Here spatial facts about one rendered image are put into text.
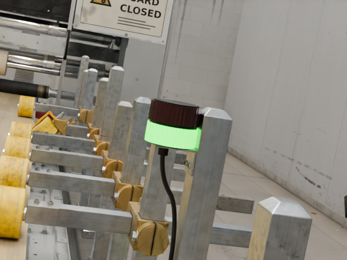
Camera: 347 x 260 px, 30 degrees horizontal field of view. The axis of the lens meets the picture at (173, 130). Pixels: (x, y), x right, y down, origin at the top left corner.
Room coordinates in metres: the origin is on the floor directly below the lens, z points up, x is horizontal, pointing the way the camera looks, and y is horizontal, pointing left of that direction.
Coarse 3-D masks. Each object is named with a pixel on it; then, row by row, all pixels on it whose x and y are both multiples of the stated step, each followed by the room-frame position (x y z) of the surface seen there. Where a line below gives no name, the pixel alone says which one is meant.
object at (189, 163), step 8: (176, 104) 0.72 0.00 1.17; (184, 104) 0.74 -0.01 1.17; (192, 104) 0.76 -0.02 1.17; (152, 120) 0.73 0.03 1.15; (184, 128) 0.72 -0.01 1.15; (192, 128) 0.73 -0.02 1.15; (160, 152) 0.74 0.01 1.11; (192, 152) 0.74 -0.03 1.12; (160, 160) 0.75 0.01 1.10; (192, 160) 0.74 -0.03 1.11; (160, 168) 0.75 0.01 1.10; (184, 168) 0.77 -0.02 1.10; (192, 168) 0.74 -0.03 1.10; (168, 192) 0.75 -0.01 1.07; (176, 208) 0.75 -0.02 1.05; (176, 216) 0.75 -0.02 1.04; (176, 224) 0.75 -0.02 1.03
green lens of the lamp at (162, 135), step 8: (152, 128) 0.73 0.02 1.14; (160, 128) 0.72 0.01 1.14; (168, 128) 0.72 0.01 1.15; (176, 128) 0.72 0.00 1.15; (152, 136) 0.73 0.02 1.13; (160, 136) 0.72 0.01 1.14; (168, 136) 0.72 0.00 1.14; (176, 136) 0.72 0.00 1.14; (184, 136) 0.72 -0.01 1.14; (192, 136) 0.73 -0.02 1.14; (160, 144) 0.72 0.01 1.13; (168, 144) 0.72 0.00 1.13; (176, 144) 0.72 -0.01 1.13; (184, 144) 0.72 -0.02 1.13; (192, 144) 0.73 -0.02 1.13
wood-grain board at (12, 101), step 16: (0, 96) 3.01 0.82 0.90; (0, 112) 2.45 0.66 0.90; (16, 112) 2.53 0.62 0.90; (0, 128) 2.06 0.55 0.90; (0, 144) 1.78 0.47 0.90; (32, 144) 1.87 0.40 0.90; (0, 240) 0.97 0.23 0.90; (16, 240) 0.98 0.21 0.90; (0, 256) 0.90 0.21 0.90; (16, 256) 0.91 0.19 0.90
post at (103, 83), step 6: (102, 78) 1.96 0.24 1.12; (102, 84) 1.96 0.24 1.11; (102, 90) 1.96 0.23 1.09; (102, 96) 1.96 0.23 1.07; (96, 102) 1.97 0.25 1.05; (102, 102) 1.96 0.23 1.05; (96, 108) 1.96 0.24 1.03; (102, 108) 1.96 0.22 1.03; (96, 114) 1.96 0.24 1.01; (102, 114) 1.96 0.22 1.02; (96, 120) 1.96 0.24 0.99; (96, 126) 1.96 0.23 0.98; (84, 174) 1.97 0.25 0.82; (90, 174) 1.96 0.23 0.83; (84, 198) 1.96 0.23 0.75; (78, 204) 1.99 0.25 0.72; (84, 204) 1.96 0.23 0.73
